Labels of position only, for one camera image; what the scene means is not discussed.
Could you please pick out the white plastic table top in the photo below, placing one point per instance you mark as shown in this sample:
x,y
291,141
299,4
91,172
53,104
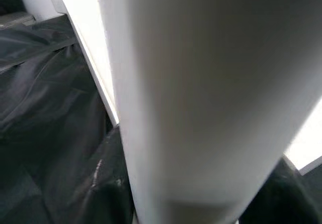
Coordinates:
x,y
88,45

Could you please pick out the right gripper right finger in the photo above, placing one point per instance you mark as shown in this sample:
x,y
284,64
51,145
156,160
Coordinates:
x,y
279,204

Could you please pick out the black table cloth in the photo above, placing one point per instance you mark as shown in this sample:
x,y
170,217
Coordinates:
x,y
45,108

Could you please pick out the white plastic table leg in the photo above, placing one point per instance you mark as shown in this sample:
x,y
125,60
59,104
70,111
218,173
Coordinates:
x,y
201,95

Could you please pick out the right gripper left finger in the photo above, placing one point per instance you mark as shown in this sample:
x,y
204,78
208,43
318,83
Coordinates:
x,y
113,206

